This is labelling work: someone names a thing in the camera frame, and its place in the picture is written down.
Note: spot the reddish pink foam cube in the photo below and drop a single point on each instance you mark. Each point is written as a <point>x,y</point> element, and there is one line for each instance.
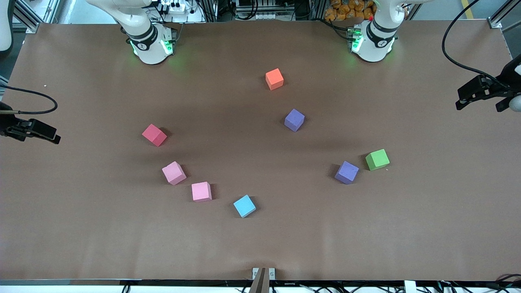
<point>154,134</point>

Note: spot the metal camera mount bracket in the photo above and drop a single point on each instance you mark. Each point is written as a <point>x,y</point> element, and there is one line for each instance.
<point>263,280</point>

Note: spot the purple foam cube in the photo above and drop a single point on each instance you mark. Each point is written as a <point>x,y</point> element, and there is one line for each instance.
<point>346,172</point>
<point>294,120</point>

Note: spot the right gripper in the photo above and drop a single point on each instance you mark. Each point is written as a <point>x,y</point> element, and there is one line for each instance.
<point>5,123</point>

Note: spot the aluminium frame profile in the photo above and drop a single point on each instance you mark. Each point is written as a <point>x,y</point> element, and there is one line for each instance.
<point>34,16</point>
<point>502,16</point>

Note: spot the green foam cube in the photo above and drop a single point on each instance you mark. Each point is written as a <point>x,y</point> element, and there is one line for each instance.
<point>377,159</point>

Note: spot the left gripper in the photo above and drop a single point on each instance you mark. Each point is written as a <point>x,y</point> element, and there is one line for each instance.
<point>509,78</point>

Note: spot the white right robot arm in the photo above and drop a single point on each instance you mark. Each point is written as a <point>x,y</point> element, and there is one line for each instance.
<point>148,49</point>

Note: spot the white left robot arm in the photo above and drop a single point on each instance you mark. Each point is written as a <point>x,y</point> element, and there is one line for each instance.
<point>374,49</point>

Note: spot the light pink foam cube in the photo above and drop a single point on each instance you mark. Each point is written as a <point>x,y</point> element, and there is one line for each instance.
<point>174,173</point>
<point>201,191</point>

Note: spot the orange foam cube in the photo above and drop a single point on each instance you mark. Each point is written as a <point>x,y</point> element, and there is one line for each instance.
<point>274,78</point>

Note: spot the orange snack bag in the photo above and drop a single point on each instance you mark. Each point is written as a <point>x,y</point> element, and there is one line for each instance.
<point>346,10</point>

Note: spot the white power strip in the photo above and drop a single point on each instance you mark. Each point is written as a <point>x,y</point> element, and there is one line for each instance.
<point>175,5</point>

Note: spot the blue foam cube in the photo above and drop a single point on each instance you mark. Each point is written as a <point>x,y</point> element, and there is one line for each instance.
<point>244,206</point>

